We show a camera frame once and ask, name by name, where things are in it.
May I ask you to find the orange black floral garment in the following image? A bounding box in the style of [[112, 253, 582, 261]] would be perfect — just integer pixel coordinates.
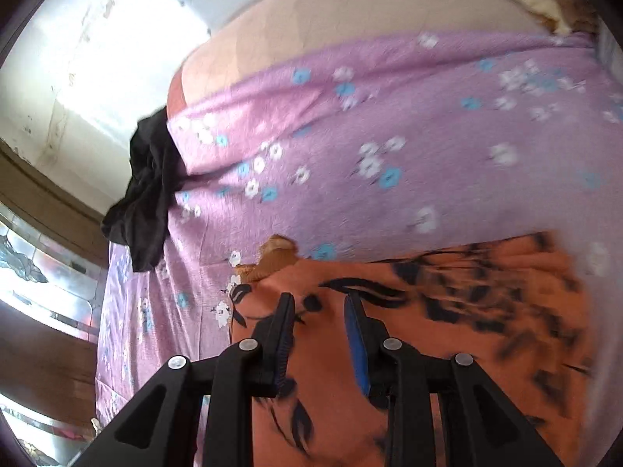
[[228, 230, 600, 467]]

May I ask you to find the black crumpled garment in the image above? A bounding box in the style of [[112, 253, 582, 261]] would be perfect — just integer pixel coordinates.
[[101, 107, 183, 272]]

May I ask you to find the brown door with stained glass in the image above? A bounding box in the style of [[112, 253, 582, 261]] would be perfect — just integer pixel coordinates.
[[1, 144, 108, 466]]

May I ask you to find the purple floral bed sheet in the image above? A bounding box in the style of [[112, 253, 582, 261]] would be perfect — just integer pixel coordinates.
[[95, 33, 622, 466]]

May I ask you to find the striped floral pillow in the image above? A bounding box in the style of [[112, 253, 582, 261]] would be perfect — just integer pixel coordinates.
[[597, 20, 623, 83]]

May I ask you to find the pink mattress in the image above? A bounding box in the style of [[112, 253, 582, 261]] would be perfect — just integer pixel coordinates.
[[167, 0, 545, 115]]

